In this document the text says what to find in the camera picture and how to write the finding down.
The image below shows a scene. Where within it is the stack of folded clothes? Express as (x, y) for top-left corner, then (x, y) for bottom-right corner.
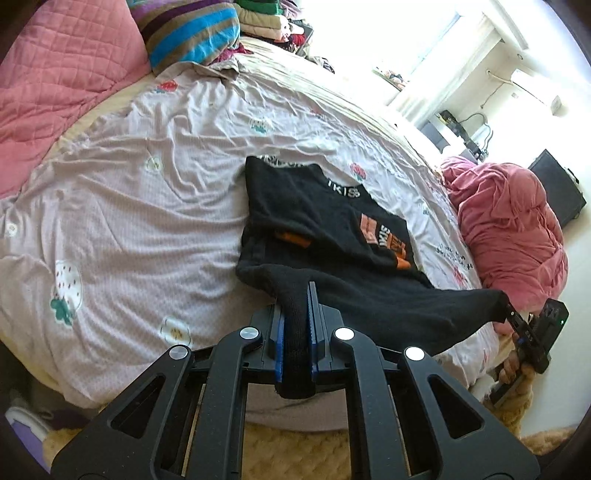
(233, 0), (317, 57)

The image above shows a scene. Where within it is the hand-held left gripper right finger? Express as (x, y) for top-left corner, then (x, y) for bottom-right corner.
(307, 281), (541, 480)

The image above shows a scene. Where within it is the floral bed sheet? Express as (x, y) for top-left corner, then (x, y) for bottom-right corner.
(0, 37), (505, 432)

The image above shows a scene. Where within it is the pink crumpled blanket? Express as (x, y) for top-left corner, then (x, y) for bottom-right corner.
(438, 155), (570, 334)

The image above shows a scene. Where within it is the white desk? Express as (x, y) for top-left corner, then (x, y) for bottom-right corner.
(419, 117), (492, 161)

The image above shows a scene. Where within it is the purple cloth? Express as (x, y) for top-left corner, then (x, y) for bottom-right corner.
(4, 406), (54, 464)

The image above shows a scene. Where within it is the cream fluffy rug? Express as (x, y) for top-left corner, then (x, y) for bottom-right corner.
(41, 383), (580, 480)

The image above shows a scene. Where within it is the striped pillow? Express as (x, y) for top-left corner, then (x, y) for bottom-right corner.
(130, 0), (242, 75)

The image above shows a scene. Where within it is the black cabinet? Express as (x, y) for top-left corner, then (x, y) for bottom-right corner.
(527, 148), (587, 228)

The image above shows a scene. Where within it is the beige crumpled cloth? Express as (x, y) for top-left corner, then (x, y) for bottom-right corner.
(191, 53), (257, 79)

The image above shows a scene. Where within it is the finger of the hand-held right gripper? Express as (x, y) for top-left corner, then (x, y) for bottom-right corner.
(505, 301), (527, 334)

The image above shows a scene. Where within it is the black sweater with orange cuffs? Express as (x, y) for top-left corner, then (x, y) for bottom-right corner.
(235, 154), (512, 400)

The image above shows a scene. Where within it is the black device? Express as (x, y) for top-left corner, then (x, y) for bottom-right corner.
(440, 110), (472, 139)

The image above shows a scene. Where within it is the person's right hand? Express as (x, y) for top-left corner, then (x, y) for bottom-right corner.
(498, 330), (537, 398)

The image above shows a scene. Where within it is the pink quilted pillow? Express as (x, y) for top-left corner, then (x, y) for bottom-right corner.
(0, 0), (153, 199)

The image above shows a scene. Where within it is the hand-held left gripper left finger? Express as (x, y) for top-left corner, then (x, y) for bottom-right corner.
(50, 300), (284, 480)

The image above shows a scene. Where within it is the white air conditioner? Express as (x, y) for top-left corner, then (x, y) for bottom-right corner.
(509, 68), (563, 115)

